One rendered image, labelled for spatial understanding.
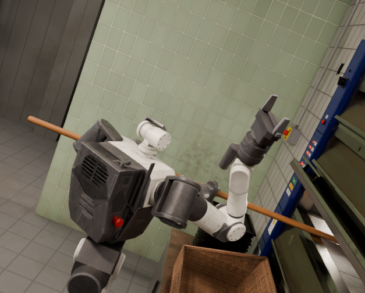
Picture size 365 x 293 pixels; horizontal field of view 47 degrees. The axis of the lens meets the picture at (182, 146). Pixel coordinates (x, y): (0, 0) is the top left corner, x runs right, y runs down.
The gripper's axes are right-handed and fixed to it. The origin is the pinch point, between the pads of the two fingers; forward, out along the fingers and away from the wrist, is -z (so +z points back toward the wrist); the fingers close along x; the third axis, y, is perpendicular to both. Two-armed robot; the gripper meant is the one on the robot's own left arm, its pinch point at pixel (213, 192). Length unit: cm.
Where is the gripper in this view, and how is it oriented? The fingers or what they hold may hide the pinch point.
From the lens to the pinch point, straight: 202.8
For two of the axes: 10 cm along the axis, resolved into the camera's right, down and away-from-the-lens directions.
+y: 7.2, 4.5, -5.3
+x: -3.7, 8.9, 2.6
